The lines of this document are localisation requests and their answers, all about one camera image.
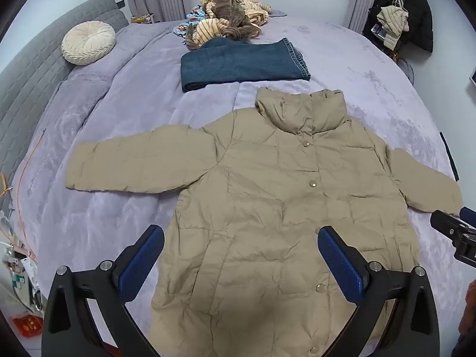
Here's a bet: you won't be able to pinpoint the round cream pillow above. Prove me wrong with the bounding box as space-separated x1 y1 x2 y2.
61 21 117 65

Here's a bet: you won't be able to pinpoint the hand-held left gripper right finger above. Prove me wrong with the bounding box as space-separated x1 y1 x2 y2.
318 225 441 357

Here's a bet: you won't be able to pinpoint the purple plush bed blanket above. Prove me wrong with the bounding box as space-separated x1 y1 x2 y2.
7 15 473 357

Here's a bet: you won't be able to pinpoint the folded blue jeans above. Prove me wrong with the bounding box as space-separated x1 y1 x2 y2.
180 37 311 93

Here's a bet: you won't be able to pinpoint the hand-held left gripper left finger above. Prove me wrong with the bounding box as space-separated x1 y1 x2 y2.
42 224 165 357

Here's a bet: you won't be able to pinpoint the beige hanging puffer vest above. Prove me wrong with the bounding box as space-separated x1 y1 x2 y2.
376 5 410 51

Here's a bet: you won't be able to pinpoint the black strap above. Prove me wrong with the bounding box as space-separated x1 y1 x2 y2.
440 132 459 183

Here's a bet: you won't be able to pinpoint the tan striped plush garment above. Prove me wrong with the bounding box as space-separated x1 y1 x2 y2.
185 0 272 51

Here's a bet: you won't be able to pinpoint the orange cable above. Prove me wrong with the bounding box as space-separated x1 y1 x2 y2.
11 130 49 268

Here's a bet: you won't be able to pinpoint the brown plush garment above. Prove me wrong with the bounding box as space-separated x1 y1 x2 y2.
209 0 262 40

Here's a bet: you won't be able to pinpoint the bedside clutter of small packets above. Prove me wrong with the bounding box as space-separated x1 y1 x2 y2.
0 208 49 313

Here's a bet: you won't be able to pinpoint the grey quilted headboard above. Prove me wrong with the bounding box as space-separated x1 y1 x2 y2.
0 0 129 209

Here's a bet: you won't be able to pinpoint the floor fan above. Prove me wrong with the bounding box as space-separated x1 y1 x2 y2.
390 54 417 82

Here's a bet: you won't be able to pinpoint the orange patterned cloth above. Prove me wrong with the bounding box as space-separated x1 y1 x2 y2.
452 279 476 357

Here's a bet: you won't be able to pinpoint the black hanging coat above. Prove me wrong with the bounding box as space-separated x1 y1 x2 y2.
362 0 434 53

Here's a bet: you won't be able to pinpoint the colourful printed cloth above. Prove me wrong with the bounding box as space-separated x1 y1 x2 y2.
174 5 209 45

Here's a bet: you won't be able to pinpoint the beige puffer jacket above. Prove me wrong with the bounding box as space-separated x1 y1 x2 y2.
64 86 464 357

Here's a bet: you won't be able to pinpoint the red packet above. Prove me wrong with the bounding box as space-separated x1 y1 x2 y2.
11 314 43 339

